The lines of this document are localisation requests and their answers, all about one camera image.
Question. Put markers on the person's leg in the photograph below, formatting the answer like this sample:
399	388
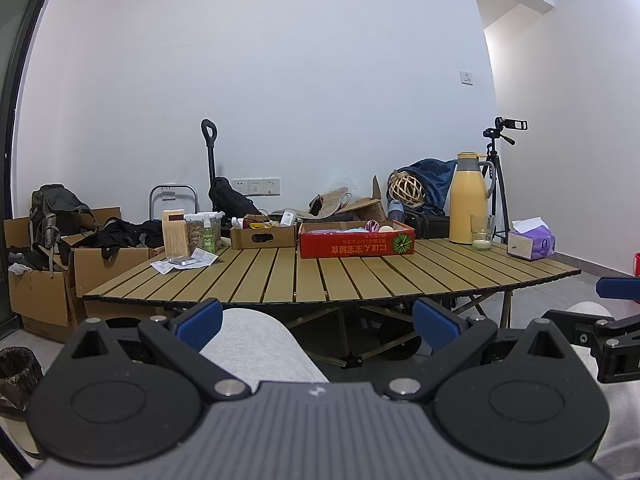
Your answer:
260	350
620	420

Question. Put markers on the glass cup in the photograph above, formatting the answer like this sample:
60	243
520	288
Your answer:
482	237

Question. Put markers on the clear food container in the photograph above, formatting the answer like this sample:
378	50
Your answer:
195	232

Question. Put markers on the open cardboard box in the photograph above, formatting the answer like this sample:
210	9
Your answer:
362	207

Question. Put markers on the dark green backpack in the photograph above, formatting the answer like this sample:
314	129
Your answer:
52	215

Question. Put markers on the white paper sheets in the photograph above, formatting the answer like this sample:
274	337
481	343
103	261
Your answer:
205	259

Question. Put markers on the large cardboard box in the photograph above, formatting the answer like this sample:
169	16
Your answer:
40	300

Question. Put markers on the wooden box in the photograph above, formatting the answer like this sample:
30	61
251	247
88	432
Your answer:
175	232

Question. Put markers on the dark door frame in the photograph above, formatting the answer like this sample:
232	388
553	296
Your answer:
20	85

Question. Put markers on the cardboard box with clothes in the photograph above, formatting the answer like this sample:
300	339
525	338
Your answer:
100	275

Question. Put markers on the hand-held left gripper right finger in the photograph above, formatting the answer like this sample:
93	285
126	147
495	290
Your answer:
437	322

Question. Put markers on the black trash bin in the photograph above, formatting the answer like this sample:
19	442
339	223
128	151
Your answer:
17	380

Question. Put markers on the blue water bottle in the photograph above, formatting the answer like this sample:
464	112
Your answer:
395	210

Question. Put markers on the black bag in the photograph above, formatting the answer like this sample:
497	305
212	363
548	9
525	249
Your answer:
232	202

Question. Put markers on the silver foil packet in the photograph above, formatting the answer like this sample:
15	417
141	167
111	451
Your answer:
181	260

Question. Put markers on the red bucket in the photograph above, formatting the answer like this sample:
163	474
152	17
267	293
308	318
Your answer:
637	264

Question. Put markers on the black case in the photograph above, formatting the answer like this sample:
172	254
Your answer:
427	225

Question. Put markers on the purple tissue box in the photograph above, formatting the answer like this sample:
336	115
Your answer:
532	242

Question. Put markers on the person's left leg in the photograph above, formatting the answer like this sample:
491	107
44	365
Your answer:
260	350

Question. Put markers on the red cardboard box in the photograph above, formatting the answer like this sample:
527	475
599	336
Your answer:
350	245

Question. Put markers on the black clothes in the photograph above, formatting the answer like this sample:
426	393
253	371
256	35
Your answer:
125	235

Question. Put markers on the white plush ball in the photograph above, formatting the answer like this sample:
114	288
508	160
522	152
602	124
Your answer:
386	229

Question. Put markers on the dark blue cloth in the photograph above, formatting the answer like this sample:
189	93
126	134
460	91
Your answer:
437	180

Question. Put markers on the black tripod with camera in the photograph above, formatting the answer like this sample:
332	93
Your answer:
497	170

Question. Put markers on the clear bag of soft filling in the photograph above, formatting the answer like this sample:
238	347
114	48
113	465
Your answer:
356	230

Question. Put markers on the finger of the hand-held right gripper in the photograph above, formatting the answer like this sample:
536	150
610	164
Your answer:
617	289
570	322

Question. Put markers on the brown cardboard tray box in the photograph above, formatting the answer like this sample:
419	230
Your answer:
262	237

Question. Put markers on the white light switch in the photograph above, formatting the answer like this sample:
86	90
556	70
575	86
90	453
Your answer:
466	77

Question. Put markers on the green spray bottle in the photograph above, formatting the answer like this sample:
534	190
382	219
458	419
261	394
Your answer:
208	240

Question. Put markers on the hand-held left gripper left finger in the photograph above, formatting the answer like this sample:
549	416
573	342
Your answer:
202	320

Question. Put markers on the person's right leg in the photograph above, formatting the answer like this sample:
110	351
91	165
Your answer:
620	420

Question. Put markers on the yellow thermos jug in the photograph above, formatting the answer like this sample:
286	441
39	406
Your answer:
467	200

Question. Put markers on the beige fluffy mat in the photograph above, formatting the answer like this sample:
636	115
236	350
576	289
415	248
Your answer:
332	202

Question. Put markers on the folding slatted wooden table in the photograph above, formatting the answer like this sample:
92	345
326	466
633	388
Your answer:
350	280

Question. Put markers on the wicker ball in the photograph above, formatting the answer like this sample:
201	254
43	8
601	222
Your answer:
407	189

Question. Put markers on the white wall outlet strip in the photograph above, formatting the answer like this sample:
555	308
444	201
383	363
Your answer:
257	186

